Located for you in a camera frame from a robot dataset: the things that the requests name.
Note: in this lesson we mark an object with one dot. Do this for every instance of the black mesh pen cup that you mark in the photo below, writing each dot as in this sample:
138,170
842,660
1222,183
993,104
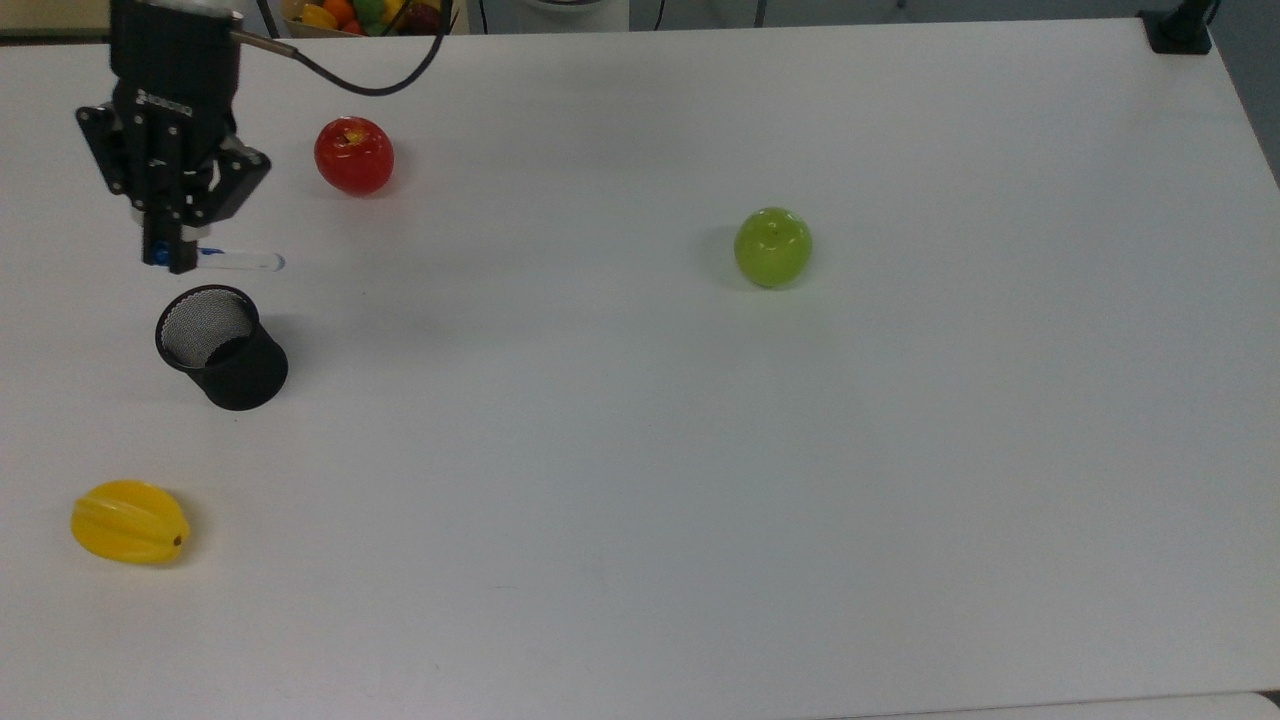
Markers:
235,365

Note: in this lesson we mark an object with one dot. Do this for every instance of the blue and white marker pen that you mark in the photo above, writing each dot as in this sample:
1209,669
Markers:
240,260

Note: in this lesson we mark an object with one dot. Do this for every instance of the red apple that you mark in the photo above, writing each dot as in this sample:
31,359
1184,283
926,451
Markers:
354,155

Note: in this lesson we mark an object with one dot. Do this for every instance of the black corner clamp mount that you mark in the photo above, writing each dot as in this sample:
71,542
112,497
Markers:
1178,30

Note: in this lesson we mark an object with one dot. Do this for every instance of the green apple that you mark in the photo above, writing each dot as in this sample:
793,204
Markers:
772,248

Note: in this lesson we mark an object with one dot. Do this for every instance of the yellow starfruit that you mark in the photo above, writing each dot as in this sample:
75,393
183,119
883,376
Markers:
130,522

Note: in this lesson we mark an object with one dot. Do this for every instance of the basket of toy fruit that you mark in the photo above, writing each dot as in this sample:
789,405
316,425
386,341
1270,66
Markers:
370,14

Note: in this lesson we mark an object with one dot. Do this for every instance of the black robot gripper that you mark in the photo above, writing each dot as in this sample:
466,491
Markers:
175,70

